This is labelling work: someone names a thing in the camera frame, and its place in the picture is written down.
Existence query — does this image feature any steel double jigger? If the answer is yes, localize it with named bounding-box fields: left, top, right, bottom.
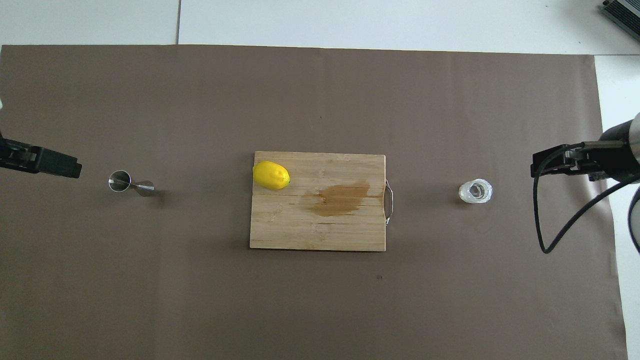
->
left=108, top=170, right=155, bottom=198

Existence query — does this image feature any grey ribbed metal device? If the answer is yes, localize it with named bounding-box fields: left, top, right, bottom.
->
left=600, top=0, right=640, bottom=28

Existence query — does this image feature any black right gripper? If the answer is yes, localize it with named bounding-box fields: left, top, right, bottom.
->
left=531, top=120, right=640, bottom=183

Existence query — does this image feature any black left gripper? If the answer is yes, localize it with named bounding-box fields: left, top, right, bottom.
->
left=0, top=131, right=82, bottom=179

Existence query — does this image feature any clear crinkled plastic cup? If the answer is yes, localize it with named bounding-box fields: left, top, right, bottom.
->
left=459, top=178, right=494, bottom=205

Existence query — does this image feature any wooden cutting board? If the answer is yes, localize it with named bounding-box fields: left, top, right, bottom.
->
left=249, top=151, right=394, bottom=252

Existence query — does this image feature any brown paper table mat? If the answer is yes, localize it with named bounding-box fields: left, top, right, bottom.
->
left=0, top=44, right=628, bottom=360

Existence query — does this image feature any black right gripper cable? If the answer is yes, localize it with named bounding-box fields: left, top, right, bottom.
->
left=532, top=142, right=640, bottom=254

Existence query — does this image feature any yellow lemon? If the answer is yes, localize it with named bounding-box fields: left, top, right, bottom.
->
left=252, top=160, right=291, bottom=191

